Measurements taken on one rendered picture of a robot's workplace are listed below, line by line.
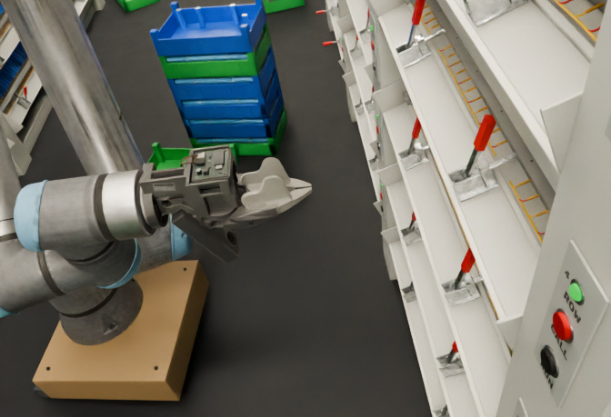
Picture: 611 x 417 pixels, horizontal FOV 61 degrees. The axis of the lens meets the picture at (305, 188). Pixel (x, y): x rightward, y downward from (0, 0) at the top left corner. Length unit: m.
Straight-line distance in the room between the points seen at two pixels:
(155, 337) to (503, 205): 0.89
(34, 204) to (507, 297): 0.55
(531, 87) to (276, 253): 1.19
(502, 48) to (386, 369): 0.97
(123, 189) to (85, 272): 0.18
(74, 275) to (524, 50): 0.66
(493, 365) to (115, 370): 0.83
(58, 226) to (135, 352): 0.58
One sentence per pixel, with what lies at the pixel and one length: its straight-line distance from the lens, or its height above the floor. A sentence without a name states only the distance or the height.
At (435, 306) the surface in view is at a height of 0.35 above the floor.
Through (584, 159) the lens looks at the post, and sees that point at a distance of 0.29.
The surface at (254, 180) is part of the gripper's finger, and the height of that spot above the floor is 0.68.
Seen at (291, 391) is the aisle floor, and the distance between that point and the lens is 1.27.
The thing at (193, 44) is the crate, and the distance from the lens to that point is 1.62.
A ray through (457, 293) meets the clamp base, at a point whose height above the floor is 0.57.
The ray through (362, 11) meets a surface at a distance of 1.36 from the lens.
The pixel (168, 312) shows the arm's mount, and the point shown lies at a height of 0.16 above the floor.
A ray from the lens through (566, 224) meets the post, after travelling 0.32.
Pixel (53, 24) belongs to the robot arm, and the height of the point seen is 0.78.
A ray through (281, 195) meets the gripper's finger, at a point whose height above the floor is 0.67.
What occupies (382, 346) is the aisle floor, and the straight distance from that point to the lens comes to 1.30.
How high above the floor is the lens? 1.14
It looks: 43 degrees down
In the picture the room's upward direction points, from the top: 11 degrees counter-clockwise
